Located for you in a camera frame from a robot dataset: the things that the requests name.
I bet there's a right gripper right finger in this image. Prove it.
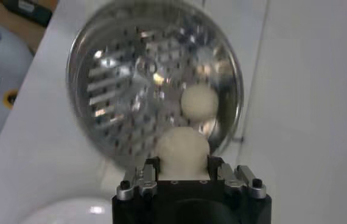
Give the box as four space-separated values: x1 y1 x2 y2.
206 155 267 200

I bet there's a white steamed baozi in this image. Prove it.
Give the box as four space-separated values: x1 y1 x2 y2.
155 126 211 181
180 83 220 122

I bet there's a white round plate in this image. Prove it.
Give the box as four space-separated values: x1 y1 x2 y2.
18 197 113 224

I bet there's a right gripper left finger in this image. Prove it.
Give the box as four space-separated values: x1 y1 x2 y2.
116 156 161 201

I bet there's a black flat box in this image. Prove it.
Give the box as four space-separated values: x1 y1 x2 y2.
0 0 54 28

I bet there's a grey robot torso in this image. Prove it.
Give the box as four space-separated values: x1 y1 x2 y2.
0 18 36 153

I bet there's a stainless steel steamer basket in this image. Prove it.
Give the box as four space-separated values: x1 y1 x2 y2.
66 0 244 167

